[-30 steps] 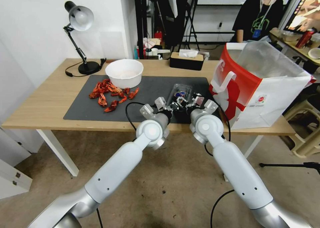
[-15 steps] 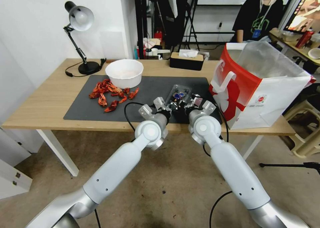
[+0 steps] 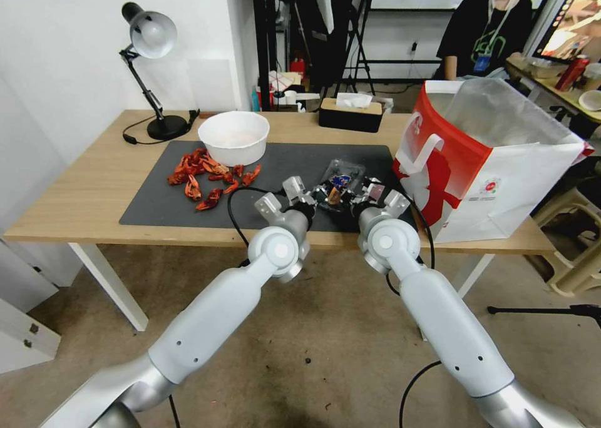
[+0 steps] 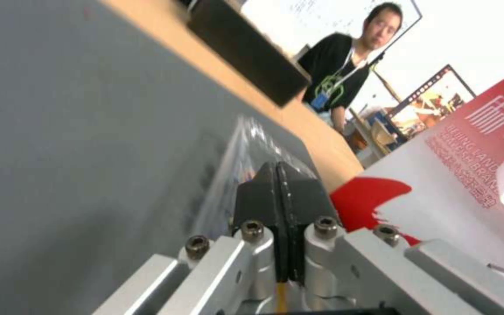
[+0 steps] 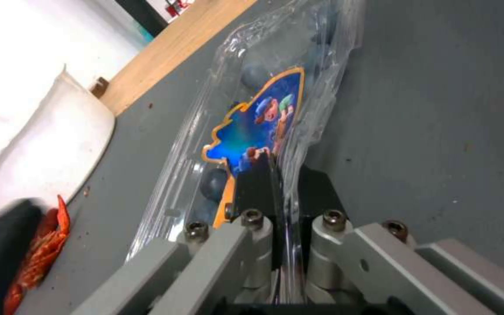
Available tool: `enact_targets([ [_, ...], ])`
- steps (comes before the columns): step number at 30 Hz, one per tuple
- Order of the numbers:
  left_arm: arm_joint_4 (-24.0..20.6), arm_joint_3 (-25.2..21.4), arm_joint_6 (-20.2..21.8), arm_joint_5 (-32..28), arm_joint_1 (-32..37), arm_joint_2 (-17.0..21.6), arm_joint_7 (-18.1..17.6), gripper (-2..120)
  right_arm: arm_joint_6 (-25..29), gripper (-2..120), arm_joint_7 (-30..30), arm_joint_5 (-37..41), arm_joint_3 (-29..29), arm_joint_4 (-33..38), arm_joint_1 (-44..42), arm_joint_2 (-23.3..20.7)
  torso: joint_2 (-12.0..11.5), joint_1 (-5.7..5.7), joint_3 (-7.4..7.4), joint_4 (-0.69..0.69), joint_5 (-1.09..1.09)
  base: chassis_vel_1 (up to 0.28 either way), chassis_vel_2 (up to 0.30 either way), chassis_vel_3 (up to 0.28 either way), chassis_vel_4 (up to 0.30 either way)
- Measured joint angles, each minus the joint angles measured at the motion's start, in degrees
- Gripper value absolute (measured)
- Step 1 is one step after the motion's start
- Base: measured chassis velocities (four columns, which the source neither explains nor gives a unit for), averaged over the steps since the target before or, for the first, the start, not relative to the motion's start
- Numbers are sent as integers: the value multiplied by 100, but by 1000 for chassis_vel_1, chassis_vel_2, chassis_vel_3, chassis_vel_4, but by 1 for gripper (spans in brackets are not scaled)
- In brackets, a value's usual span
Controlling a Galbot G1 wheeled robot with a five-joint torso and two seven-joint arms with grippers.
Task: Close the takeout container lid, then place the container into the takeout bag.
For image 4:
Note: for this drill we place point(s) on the dark rectangular box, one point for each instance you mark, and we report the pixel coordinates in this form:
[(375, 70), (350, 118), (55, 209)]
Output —
[(252, 55)]

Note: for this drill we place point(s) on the whiteboard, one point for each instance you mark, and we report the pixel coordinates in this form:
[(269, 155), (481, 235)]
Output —
[(322, 19)]

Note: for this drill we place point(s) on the white and red takeout bag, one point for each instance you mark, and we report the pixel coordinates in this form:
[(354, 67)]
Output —
[(457, 164)]

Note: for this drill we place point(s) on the clear plastic takeout container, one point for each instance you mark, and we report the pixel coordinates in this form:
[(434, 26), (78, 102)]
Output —
[(245, 154)]

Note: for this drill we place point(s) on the film strip framed poster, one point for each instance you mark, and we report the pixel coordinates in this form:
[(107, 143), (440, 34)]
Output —
[(431, 101)]

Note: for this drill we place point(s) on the person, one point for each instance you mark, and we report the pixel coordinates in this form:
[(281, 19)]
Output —
[(344, 69)]

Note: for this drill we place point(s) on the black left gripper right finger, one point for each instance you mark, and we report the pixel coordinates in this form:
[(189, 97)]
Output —
[(304, 200)]

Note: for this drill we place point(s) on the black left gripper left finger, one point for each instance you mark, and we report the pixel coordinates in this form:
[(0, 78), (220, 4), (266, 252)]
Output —
[(256, 203)]

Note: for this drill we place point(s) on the grey table mat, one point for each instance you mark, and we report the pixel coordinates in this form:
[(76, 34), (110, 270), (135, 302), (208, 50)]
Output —
[(94, 137)]

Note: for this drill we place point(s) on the wooden chair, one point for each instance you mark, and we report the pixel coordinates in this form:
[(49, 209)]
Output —
[(381, 134)]

